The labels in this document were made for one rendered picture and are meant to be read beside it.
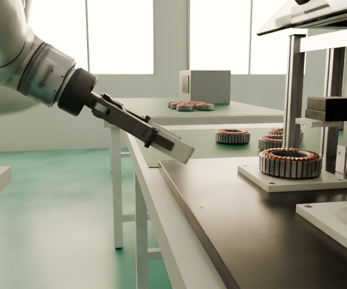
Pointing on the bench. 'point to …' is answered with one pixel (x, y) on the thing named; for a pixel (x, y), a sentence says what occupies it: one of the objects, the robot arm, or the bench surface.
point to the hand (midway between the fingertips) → (173, 144)
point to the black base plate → (263, 227)
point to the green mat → (250, 149)
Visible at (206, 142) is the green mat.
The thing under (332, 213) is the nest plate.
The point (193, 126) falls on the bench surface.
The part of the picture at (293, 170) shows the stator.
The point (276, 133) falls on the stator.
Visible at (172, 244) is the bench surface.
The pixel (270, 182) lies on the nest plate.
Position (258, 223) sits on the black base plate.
